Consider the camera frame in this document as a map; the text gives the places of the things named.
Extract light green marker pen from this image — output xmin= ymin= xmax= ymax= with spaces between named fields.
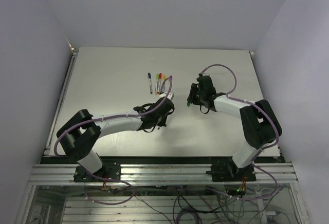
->
xmin=155 ymin=73 xmax=159 ymax=95

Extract blue marker pen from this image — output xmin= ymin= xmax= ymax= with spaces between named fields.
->
xmin=148 ymin=72 xmax=153 ymax=94

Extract red marker pen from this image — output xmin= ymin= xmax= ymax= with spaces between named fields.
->
xmin=158 ymin=73 xmax=162 ymax=95

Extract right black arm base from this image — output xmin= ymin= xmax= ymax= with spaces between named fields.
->
xmin=206 ymin=162 xmax=256 ymax=182

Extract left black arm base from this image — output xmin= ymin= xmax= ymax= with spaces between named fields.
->
xmin=74 ymin=161 xmax=121 ymax=183

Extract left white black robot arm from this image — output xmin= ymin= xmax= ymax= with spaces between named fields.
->
xmin=54 ymin=94 xmax=175 ymax=181

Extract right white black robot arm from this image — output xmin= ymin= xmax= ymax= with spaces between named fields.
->
xmin=187 ymin=73 xmax=282 ymax=181

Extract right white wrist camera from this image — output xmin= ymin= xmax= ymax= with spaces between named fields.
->
xmin=198 ymin=72 xmax=210 ymax=77

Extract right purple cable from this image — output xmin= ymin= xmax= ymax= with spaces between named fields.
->
xmin=200 ymin=64 xmax=281 ymax=201

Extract purple cable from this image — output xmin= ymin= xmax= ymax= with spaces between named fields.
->
xmin=53 ymin=77 xmax=173 ymax=204
xmin=200 ymin=64 xmax=281 ymax=201

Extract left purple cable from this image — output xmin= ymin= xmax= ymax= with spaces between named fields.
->
xmin=53 ymin=77 xmax=173 ymax=204

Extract loose cables under frame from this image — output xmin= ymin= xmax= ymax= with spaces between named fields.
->
xmin=84 ymin=179 xmax=273 ymax=224

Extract aluminium extrusion frame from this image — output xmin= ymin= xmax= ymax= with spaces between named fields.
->
xmin=15 ymin=49 xmax=312 ymax=224

